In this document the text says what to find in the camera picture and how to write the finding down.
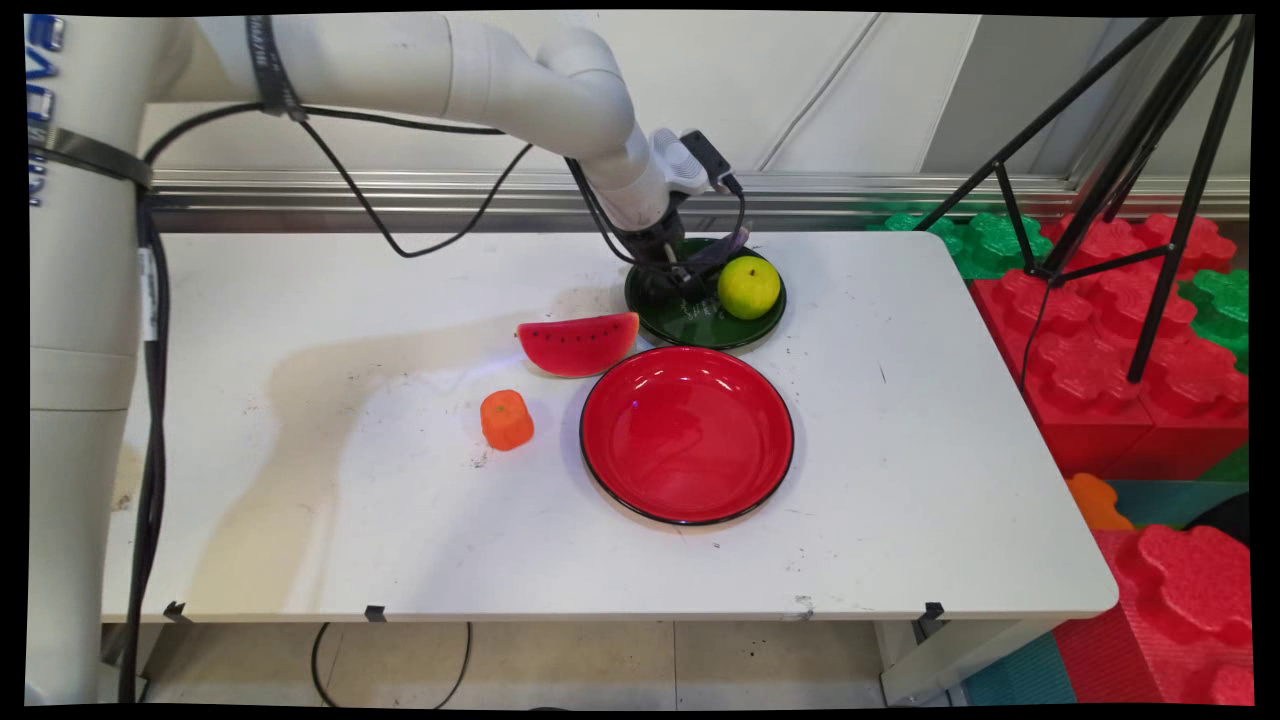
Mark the red toy watermelon slice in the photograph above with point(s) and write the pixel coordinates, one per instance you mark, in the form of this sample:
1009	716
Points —
578	348

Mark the red plate with black rim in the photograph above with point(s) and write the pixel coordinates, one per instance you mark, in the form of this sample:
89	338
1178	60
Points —
688	435

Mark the yellow-green toy apple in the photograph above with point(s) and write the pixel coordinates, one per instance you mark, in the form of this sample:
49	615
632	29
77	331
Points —
749	288

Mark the orange toy fruit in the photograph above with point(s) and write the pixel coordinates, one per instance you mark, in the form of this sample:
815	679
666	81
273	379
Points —
507	420

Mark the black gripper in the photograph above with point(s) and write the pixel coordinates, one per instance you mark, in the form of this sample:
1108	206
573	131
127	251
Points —
650	240

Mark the black silver wrist camera box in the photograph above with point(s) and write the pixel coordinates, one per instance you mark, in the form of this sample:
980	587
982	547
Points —
708	160

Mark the orange foam piece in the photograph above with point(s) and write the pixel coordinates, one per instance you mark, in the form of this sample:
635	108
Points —
1096	503

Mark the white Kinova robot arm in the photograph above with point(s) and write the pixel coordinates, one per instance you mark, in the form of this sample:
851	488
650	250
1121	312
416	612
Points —
350	65

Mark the purple toy eggplant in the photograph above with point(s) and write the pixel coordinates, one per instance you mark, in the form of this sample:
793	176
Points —
728	250

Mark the teal foam mat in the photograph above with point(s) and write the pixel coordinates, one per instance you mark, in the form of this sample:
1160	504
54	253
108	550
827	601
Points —
1180	500

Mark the aluminium wall rail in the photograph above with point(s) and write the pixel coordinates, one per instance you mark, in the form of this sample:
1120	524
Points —
850	195

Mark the green foam block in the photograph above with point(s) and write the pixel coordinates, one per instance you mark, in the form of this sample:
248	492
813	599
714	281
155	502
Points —
1222	310
985	245

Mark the dark green plate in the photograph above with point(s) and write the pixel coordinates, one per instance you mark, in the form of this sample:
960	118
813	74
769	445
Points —
720	330

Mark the large red foam block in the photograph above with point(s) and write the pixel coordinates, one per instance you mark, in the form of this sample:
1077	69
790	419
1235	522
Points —
1090	360

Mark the black tripod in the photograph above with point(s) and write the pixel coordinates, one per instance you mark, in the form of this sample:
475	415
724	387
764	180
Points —
1160	150

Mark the white table leg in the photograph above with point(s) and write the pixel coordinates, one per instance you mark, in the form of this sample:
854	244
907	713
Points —
950	655

